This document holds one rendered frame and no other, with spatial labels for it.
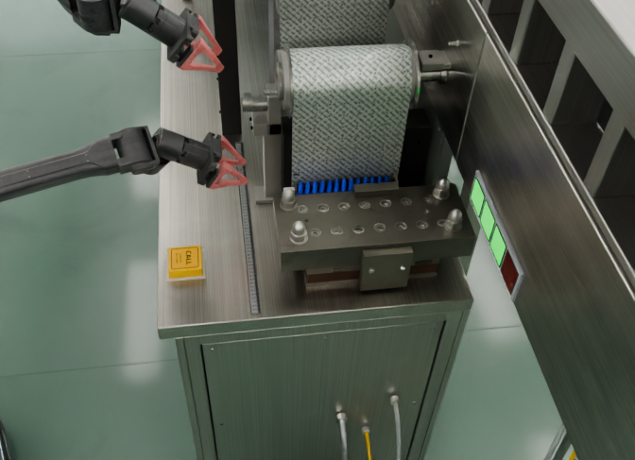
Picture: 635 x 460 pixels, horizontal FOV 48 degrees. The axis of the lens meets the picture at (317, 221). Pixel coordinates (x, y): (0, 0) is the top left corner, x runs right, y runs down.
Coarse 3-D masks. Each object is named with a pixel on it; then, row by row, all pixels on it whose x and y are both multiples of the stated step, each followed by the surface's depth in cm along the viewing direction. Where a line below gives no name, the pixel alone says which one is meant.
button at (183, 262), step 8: (168, 248) 155; (176, 248) 155; (184, 248) 155; (192, 248) 155; (200, 248) 156; (168, 256) 154; (176, 256) 154; (184, 256) 154; (192, 256) 154; (200, 256) 154; (168, 264) 152; (176, 264) 152; (184, 264) 152; (192, 264) 152; (200, 264) 152; (168, 272) 151; (176, 272) 151; (184, 272) 151; (192, 272) 152; (200, 272) 152
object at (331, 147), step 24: (312, 120) 144; (336, 120) 145; (360, 120) 145; (384, 120) 146; (312, 144) 148; (336, 144) 149; (360, 144) 150; (384, 144) 151; (312, 168) 153; (336, 168) 154; (360, 168) 155; (384, 168) 156
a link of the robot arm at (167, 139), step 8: (160, 128) 142; (152, 136) 144; (160, 136) 141; (168, 136) 141; (176, 136) 142; (160, 144) 140; (168, 144) 141; (176, 144) 142; (160, 152) 141; (168, 152) 142; (176, 152) 142; (184, 152) 144; (160, 160) 146; (168, 160) 144; (176, 160) 144
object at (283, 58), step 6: (408, 48) 143; (282, 54) 140; (282, 60) 139; (414, 66) 141; (288, 72) 138; (414, 72) 141; (288, 78) 138; (414, 78) 141; (288, 84) 138; (414, 84) 142; (288, 90) 139; (414, 90) 142; (288, 96) 139; (282, 102) 146; (288, 102) 140; (288, 108) 142
